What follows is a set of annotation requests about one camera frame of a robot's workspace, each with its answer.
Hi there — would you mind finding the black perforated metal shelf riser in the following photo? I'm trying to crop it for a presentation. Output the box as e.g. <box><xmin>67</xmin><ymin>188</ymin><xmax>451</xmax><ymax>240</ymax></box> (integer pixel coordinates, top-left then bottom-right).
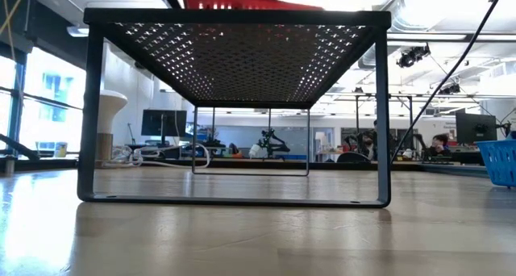
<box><xmin>77</xmin><ymin>7</ymin><xmax>393</xmax><ymax>209</ymax></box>

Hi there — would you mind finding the blue plastic basket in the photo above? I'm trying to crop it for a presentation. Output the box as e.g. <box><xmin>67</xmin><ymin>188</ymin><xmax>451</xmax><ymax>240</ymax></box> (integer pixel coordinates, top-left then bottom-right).
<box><xmin>474</xmin><ymin>138</ymin><xmax>516</xmax><ymax>188</ymax></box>

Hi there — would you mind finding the white mushroom table lamp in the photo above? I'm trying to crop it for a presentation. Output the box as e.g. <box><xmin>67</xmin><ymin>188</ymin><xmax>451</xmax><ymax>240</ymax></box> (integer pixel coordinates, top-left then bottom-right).
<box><xmin>94</xmin><ymin>89</ymin><xmax>129</xmax><ymax>169</ymax></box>

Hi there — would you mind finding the black computer monitor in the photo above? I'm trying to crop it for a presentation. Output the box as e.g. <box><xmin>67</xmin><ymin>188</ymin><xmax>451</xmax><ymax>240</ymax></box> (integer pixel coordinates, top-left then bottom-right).
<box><xmin>140</xmin><ymin>109</ymin><xmax>189</xmax><ymax>138</ymax></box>

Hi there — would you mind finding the person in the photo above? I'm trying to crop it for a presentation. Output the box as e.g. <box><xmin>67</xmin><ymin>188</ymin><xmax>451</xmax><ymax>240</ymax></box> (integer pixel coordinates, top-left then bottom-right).
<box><xmin>427</xmin><ymin>133</ymin><xmax>453</xmax><ymax>157</ymax></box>
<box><xmin>358</xmin><ymin>119</ymin><xmax>380</xmax><ymax>161</ymax></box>

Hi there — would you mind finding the thin white lamp cable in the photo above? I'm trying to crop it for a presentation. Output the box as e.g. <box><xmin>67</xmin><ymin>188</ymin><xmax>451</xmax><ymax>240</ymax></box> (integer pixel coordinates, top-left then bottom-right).
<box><xmin>109</xmin><ymin>141</ymin><xmax>213</xmax><ymax>169</ymax></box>

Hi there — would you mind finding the black aluminium table frame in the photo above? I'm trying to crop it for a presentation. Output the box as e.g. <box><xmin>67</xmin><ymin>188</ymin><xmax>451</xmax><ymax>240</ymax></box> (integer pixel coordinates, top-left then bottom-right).
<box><xmin>0</xmin><ymin>157</ymin><xmax>516</xmax><ymax>177</ymax></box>

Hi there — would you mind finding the black metal rig frame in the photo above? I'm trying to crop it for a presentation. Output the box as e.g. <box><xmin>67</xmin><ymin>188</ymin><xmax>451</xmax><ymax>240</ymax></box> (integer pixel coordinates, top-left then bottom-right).
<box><xmin>354</xmin><ymin>92</ymin><xmax>415</xmax><ymax>148</ymax></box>

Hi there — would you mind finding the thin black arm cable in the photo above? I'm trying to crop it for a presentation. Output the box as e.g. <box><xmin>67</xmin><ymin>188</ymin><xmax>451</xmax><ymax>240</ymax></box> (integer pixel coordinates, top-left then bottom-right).
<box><xmin>389</xmin><ymin>0</ymin><xmax>508</xmax><ymax>165</ymax></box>

